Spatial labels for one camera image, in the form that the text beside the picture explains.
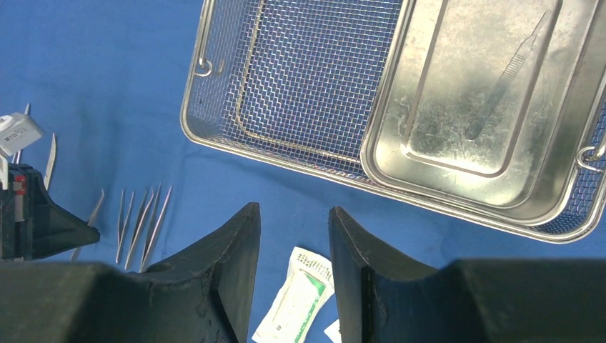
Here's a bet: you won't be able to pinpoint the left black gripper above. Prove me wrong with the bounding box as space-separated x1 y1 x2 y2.
1 163 100 261

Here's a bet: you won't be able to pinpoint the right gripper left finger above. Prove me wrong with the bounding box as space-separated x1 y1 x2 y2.
1 202 261 342

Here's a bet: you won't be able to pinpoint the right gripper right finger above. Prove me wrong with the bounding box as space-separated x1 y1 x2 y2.
328 207 605 342

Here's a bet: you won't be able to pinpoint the green white sterile packet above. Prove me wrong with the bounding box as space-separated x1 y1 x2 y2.
324 319 342 343

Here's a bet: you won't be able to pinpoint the thin steel tweezers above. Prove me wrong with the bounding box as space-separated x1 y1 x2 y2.
115 189 134 264
139 186 172 272
124 187 155 270

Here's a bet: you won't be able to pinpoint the blue surgical drape cloth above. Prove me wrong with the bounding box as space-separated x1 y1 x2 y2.
1 1 605 332

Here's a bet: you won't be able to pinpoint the stainless steel tray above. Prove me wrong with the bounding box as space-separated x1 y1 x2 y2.
361 1 605 225

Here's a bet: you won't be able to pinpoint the metal mesh instrument basket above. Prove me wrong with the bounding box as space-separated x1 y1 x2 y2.
181 1 605 243

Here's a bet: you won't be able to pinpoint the steel scalpel handle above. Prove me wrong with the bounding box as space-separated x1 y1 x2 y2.
465 11 550 141

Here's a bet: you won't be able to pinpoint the steel surgical scissors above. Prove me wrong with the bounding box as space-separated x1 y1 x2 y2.
44 133 57 190

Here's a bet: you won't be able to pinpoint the steel surgical forceps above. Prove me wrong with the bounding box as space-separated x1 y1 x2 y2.
11 102 31 164

